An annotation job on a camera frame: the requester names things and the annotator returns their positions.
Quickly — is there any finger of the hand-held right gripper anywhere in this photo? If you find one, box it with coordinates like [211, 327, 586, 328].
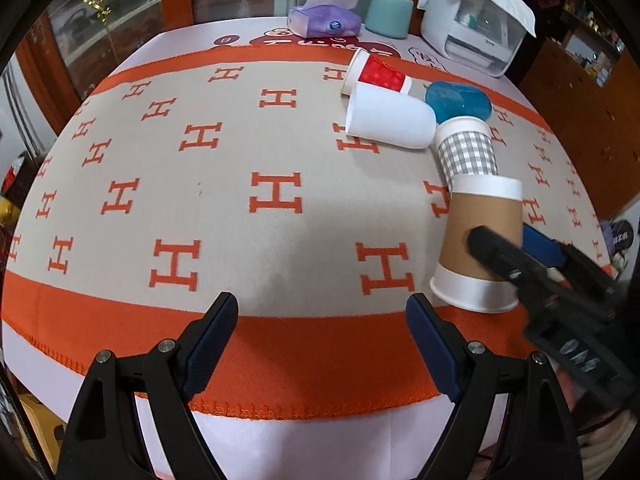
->
[467, 225, 572, 312]
[522, 224, 620, 319]

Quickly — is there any blue plastic cup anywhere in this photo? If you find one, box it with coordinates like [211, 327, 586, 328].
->
[425, 81, 494, 125]

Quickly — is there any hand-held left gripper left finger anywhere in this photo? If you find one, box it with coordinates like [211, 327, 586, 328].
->
[57, 292, 239, 480]

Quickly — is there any red patterned paper cup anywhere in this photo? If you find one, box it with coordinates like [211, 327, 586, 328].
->
[341, 47, 414, 97]

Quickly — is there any brown paper cup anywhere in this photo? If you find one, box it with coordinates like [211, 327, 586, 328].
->
[430, 175, 524, 314]

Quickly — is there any orange and beige printed blanket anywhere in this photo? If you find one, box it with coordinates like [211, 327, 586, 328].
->
[0, 45, 617, 418]

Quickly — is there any white printed tablecloth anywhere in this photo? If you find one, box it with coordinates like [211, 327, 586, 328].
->
[0, 12, 617, 480]

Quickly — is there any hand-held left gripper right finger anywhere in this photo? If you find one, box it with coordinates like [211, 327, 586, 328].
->
[405, 293, 584, 480]

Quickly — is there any purple tissue pack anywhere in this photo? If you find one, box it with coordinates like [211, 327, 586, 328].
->
[287, 0, 362, 39]

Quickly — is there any plain white paper cup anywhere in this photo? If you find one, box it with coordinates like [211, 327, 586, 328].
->
[345, 82, 438, 150]

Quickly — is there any glass door cabinet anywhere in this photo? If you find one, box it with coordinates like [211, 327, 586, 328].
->
[30, 0, 193, 103]

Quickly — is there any wooden cabinet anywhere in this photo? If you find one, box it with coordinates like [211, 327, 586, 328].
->
[519, 37, 640, 222]

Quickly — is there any teal canister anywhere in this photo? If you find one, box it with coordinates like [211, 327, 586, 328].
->
[364, 0, 412, 40]

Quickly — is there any grey checked paper cup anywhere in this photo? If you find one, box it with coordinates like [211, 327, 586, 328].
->
[434, 116, 499, 194]

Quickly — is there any white printer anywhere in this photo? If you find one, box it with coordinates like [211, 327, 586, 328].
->
[417, 0, 536, 79]

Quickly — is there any shelf with small boxes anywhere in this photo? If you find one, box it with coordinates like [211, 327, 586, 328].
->
[560, 0, 627, 88]

